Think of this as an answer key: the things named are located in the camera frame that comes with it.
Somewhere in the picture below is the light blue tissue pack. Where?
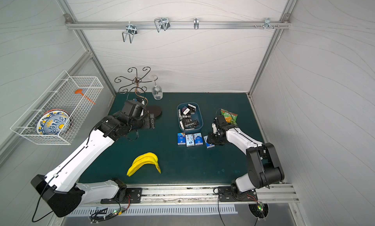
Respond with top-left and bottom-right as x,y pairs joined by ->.
204,136 -> 215,149
193,133 -> 203,146

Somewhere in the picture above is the white blue tissue pack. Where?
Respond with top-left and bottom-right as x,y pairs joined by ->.
185,134 -> 195,147

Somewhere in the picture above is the dark blue tissue pack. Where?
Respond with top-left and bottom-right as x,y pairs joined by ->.
177,133 -> 186,146

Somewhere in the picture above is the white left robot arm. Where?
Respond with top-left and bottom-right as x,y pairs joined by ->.
31,100 -> 155,217

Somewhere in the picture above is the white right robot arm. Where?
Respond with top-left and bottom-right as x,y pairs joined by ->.
208,123 -> 285,193

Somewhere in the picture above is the teal storage box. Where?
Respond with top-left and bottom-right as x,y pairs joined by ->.
177,102 -> 204,133

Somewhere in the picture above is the green snack bag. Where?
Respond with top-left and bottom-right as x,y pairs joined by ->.
220,109 -> 238,125

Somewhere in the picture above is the copper glass rack stand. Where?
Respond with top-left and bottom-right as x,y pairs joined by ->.
114,67 -> 162,118

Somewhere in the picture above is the black tissue pack top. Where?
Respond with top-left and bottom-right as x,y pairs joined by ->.
187,104 -> 197,114

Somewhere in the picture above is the yellow banana bunch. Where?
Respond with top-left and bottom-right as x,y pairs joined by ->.
127,152 -> 161,177

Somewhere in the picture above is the orange spatula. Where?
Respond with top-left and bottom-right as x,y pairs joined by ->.
75,89 -> 95,105

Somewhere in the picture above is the blue yellow patterned plate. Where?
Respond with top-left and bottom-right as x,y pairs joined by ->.
36,109 -> 71,135

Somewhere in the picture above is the metal hook left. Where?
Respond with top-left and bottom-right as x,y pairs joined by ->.
122,23 -> 138,43

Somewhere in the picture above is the metal hook middle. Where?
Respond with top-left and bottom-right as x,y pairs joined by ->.
154,18 -> 171,32

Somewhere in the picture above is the metal hook small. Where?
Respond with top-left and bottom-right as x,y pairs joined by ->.
193,18 -> 199,30

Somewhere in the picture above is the metal hook right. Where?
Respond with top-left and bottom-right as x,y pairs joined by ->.
254,18 -> 279,29

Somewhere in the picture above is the white wire basket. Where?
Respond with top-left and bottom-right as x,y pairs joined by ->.
10,71 -> 103,145

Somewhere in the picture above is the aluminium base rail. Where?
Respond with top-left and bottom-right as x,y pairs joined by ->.
125,184 -> 299,205

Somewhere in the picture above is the aluminium top rail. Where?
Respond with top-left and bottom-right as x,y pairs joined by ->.
65,14 -> 292,31

